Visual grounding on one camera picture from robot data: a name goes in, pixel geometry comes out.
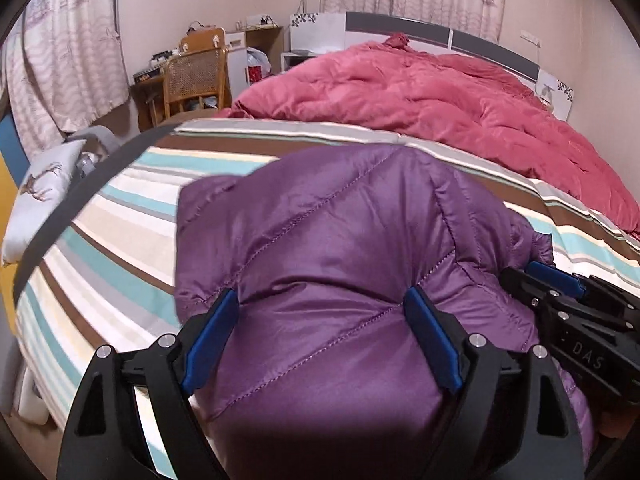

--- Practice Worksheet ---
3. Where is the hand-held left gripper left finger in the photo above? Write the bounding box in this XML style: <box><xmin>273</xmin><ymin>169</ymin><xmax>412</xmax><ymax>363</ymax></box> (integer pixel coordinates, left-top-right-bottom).
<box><xmin>56</xmin><ymin>287</ymin><xmax>240</xmax><ymax>480</ymax></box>

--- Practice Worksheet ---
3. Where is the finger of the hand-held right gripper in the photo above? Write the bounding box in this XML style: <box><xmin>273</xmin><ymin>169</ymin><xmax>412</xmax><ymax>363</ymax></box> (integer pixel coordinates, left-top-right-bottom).
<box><xmin>525</xmin><ymin>260</ymin><xmax>640</xmax><ymax>313</ymax></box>
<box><xmin>499</xmin><ymin>266</ymin><xmax>602</xmax><ymax>332</ymax></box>

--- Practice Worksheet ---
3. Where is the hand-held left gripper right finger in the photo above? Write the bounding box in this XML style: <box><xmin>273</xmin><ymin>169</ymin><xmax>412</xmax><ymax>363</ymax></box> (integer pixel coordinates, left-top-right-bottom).
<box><xmin>402</xmin><ymin>285</ymin><xmax>586</xmax><ymax>480</ymax></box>

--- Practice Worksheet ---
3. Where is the purple down jacket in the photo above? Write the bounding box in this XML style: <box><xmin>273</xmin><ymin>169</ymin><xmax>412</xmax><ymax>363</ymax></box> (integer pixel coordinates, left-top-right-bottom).
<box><xmin>172</xmin><ymin>142</ymin><xmax>596</xmax><ymax>480</ymax></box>

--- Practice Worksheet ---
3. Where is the striped bed sheet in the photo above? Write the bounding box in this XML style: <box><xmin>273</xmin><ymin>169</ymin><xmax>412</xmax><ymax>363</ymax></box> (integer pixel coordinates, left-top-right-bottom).
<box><xmin>15</xmin><ymin>117</ymin><xmax>640</xmax><ymax>480</ymax></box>

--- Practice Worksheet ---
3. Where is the white leaf-print nightstand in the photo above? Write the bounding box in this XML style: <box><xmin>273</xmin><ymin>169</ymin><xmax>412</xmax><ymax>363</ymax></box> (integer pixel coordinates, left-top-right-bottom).
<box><xmin>281</xmin><ymin>11</ymin><xmax>347</xmax><ymax>73</ymax></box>
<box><xmin>536</xmin><ymin>69</ymin><xmax>575</xmax><ymax>122</ymax></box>

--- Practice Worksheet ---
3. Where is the pink comforter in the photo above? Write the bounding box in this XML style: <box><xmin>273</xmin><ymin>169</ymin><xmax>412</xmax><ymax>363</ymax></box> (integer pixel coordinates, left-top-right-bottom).
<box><xmin>215</xmin><ymin>32</ymin><xmax>640</xmax><ymax>241</ymax></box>

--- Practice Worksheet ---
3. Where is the white printed pillow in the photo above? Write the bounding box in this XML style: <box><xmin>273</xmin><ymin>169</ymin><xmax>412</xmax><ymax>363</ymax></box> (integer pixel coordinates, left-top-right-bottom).
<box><xmin>2</xmin><ymin>137</ymin><xmax>90</xmax><ymax>267</ymax></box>

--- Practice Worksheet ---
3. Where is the grey white headboard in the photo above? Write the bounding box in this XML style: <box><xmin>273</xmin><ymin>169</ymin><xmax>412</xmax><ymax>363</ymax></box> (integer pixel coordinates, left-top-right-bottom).
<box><xmin>345</xmin><ymin>11</ymin><xmax>541</xmax><ymax>83</ymax></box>

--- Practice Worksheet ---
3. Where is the wooden desk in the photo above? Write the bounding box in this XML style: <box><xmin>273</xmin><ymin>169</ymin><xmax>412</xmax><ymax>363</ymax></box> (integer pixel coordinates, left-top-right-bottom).
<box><xmin>130</xmin><ymin>62</ymin><xmax>173</xmax><ymax>132</ymax></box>

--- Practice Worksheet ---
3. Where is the wicker wooden chair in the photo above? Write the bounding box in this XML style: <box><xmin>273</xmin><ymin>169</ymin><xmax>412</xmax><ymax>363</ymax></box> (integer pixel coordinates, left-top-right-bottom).
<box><xmin>161</xmin><ymin>45</ymin><xmax>232</xmax><ymax>125</ymax></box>

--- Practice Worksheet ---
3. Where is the white small cabinet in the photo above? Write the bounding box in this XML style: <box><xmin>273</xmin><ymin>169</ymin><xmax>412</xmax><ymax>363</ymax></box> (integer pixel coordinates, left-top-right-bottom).
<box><xmin>225</xmin><ymin>31</ymin><xmax>249</xmax><ymax>102</ymax></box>

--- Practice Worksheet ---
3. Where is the blue yellow panel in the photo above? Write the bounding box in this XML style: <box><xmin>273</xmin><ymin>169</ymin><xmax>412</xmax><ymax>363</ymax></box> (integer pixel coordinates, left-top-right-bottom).
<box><xmin>0</xmin><ymin>110</ymin><xmax>26</xmax><ymax>331</ymax></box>

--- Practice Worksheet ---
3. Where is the white plastic bag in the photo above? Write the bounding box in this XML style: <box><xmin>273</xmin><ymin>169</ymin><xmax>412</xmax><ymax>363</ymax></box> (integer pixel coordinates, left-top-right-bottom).
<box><xmin>246</xmin><ymin>47</ymin><xmax>274</xmax><ymax>79</ymax></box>

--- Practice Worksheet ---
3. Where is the dark grey strap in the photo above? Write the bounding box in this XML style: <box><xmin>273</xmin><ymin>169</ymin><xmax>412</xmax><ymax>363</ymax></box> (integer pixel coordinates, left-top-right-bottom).
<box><xmin>12</xmin><ymin>122</ymin><xmax>176</xmax><ymax>308</ymax></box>

